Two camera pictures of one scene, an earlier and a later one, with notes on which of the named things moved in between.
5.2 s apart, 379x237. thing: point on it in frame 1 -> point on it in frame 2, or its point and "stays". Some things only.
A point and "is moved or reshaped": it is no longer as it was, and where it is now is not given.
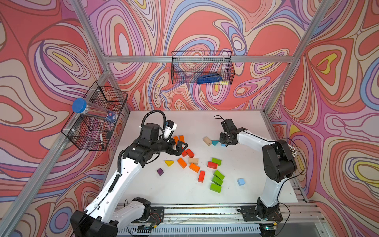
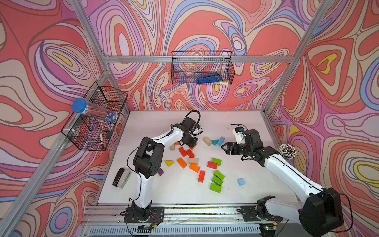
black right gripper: [221, 140] -> [230, 144]
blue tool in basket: [209, 78] stays
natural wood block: [208, 141] stays
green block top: [216, 161] stays
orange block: [176, 138] is moved or reshaped
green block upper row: [217, 174] stays
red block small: [212, 165] stays
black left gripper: [177, 151] -> [195, 139]
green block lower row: [215, 188] stays
